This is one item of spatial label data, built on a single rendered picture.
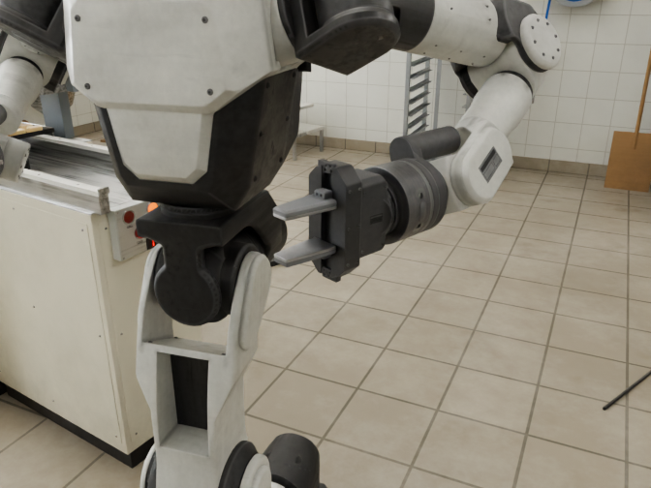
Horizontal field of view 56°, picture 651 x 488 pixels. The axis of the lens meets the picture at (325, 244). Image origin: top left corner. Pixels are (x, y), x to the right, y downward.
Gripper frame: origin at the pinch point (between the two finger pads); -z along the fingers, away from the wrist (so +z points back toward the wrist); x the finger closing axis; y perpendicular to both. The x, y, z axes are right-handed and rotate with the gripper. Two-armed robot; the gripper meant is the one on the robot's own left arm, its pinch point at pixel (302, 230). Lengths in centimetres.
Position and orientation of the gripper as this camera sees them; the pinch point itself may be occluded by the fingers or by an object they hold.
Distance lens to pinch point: 59.9
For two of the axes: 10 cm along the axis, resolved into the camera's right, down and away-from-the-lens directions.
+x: 0.1, -9.2, -3.9
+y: 6.8, 2.9, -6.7
